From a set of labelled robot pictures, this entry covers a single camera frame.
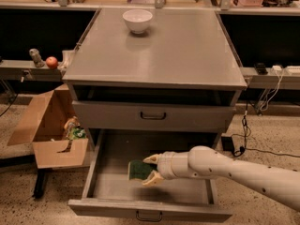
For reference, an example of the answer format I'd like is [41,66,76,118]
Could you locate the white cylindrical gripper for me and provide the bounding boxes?
[142,152,191,187]

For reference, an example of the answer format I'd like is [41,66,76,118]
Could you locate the green and yellow sponge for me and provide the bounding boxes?
[128,160,157,181]

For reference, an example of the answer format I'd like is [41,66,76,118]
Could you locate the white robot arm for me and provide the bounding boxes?
[143,146,300,211]

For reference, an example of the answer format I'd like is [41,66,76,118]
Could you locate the open grey lower drawer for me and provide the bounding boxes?
[68,129,232,223]

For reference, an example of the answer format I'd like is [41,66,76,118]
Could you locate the closed grey upper drawer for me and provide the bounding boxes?
[72,101,235,133]

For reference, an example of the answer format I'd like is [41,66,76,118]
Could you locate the grey drawer cabinet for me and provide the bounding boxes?
[61,7,248,148]

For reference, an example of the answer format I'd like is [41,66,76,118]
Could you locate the colourful items in box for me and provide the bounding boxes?
[63,116,86,140]

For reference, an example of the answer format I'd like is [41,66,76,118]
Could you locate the black stand base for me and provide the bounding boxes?
[33,169,47,199]

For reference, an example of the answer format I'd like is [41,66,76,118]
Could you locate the open cardboard box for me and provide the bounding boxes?
[7,85,88,169]

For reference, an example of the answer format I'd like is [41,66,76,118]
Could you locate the right grey side shelf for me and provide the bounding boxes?
[240,67,300,90]

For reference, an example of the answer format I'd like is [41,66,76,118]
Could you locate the grey side shelf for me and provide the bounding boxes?
[0,50,75,82]
[240,67,300,90]

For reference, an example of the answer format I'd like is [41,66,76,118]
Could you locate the red apple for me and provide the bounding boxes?
[45,56,58,69]

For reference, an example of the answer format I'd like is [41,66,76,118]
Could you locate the black device on shelf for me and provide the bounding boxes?
[254,63,268,75]

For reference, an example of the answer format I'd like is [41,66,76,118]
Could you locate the white ceramic bowl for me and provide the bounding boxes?
[123,9,153,34]

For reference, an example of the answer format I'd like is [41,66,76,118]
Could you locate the small grey figurine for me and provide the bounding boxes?
[29,49,45,68]

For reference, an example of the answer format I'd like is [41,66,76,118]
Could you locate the white power strip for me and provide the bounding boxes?
[271,65,300,75]

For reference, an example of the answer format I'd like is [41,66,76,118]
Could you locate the left grey side shelf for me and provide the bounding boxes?
[0,50,75,82]

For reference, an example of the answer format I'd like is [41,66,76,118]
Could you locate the black cable on floor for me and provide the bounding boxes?
[231,100,300,158]

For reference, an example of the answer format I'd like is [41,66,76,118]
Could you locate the white cables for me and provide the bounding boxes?
[258,68,286,113]

